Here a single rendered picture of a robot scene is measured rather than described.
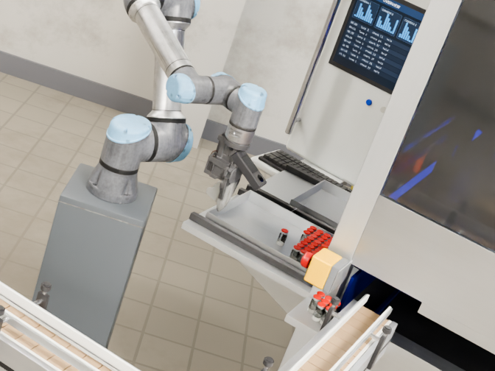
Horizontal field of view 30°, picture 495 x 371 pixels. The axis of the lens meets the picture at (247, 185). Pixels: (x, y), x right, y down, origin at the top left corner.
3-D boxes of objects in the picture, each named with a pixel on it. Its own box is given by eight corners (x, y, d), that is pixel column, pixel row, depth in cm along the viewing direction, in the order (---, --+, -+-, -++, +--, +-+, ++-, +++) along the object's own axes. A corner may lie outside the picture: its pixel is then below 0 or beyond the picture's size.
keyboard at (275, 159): (369, 205, 320) (372, 199, 319) (350, 213, 309) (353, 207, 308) (278, 153, 337) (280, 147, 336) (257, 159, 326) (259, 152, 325)
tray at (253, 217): (346, 254, 262) (350, 244, 261) (310, 283, 240) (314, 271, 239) (247, 199, 273) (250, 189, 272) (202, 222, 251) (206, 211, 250)
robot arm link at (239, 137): (260, 129, 248) (247, 135, 240) (255, 144, 249) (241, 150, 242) (237, 117, 250) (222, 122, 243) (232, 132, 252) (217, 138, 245)
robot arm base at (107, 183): (80, 193, 264) (89, 162, 260) (92, 172, 277) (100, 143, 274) (131, 209, 265) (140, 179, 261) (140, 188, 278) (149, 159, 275)
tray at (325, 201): (414, 237, 289) (418, 227, 287) (387, 262, 266) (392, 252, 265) (320, 188, 299) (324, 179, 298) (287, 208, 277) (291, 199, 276)
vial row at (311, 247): (326, 249, 260) (332, 235, 259) (300, 269, 245) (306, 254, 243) (320, 246, 261) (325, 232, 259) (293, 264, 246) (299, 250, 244)
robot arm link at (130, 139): (92, 151, 267) (104, 109, 262) (131, 151, 276) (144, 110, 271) (111, 171, 259) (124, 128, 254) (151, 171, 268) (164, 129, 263)
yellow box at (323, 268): (339, 284, 227) (349, 260, 224) (328, 294, 221) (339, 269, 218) (312, 270, 229) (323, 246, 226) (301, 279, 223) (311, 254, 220)
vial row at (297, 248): (320, 245, 261) (325, 232, 259) (293, 264, 246) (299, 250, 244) (313, 241, 262) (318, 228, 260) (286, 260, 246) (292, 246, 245)
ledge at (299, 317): (353, 330, 230) (356, 323, 229) (334, 350, 218) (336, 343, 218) (305, 302, 234) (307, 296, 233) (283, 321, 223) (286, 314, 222)
